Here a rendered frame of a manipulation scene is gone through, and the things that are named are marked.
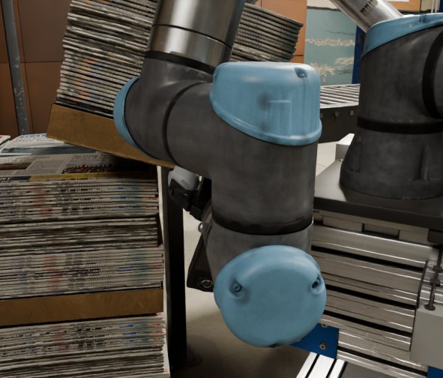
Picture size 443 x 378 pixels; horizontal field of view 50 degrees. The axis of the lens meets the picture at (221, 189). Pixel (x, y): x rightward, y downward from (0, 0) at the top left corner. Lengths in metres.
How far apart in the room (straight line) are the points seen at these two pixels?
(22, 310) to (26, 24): 3.74
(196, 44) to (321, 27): 5.33
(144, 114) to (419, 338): 0.40
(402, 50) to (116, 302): 0.54
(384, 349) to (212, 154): 0.58
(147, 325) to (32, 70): 3.74
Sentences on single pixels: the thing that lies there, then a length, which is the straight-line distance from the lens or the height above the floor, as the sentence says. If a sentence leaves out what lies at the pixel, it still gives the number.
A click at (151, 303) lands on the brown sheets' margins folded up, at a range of 0.77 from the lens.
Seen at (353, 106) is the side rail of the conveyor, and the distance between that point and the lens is 1.67.
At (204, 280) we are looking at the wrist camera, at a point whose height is 0.76.
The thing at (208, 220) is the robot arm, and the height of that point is 0.87.
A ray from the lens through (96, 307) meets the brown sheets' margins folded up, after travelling 0.77.
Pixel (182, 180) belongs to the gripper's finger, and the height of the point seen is 0.85.
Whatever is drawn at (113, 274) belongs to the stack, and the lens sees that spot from 0.75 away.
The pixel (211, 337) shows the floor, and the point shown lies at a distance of 1.76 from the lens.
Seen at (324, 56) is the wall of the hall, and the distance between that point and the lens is 5.76.
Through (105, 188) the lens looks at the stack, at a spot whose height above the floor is 0.82.
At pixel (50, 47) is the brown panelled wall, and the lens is 4.41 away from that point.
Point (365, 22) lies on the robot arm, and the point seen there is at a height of 1.06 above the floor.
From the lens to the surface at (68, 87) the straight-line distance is 0.62.
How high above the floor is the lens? 1.03
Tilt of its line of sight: 18 degrees down
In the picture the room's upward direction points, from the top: straight up
